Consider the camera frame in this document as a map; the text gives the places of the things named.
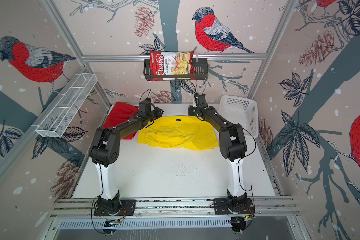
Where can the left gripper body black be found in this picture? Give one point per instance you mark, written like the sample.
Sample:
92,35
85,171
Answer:
153,115

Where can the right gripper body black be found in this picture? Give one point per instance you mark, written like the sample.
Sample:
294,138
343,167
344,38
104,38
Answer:
193,111

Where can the red shorts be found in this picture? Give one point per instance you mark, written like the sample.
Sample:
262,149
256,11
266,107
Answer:
120,113

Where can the yellow shorts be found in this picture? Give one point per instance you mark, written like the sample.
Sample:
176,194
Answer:
175,132

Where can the white plastic basket tray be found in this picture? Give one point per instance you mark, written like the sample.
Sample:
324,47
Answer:
242,111

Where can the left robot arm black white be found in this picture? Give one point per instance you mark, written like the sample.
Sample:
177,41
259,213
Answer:
105,151

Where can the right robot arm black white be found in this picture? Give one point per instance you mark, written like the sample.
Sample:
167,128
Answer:
233,147

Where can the red cassava chips bag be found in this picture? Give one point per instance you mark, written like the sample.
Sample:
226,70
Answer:
164,64

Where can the black wire wall basket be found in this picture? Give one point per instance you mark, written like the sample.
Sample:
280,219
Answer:
200,66

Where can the horizontal aluminium frame bar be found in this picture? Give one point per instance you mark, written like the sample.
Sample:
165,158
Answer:
138,58

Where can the white mesh wall shelf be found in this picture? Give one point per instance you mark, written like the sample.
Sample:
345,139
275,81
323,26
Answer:
69,102

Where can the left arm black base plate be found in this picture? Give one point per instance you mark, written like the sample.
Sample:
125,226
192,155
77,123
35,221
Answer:
105,208

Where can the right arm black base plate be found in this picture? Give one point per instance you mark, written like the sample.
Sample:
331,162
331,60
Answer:
241,207

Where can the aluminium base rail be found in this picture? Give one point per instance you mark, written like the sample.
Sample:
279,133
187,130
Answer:
175,207

